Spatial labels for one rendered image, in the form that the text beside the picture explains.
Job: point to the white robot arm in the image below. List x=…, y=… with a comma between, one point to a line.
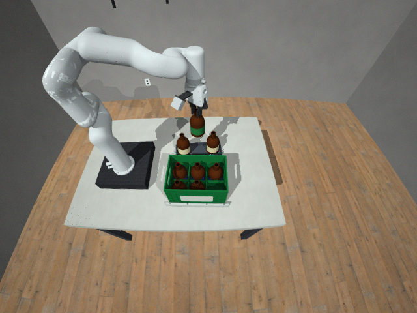
x=94, y=45

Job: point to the green crate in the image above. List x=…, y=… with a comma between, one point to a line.
x=215, y=190

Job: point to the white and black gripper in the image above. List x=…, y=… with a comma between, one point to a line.
x=200, y=97

